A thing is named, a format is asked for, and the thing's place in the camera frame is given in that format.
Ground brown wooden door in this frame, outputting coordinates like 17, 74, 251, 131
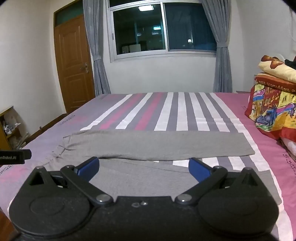
54, 14, 96, 114

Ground sliding glass window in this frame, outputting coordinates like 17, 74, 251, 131
108, 0, 218, 62

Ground grey curtain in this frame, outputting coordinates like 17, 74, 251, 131
83, 0, 111, 96
201, 0, 233, 93

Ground bed with striped sheet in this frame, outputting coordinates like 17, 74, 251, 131
0, 91, 296, 241

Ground wooden shelf unit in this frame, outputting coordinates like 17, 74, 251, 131
0, 106, 29, 151

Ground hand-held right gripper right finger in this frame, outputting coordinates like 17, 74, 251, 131
174, 158, 258, 206

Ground transom window above door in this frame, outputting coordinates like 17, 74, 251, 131
55, 1, 84, 27

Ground cream folded blanket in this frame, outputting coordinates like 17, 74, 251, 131
258, 55, 296, 82

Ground grey pants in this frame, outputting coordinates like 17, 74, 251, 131
45, 129, 284, 241

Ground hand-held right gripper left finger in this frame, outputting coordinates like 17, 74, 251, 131
29, 156, 114, 207

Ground colourful printed quilt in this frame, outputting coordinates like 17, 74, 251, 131
245, 73, 296, 142

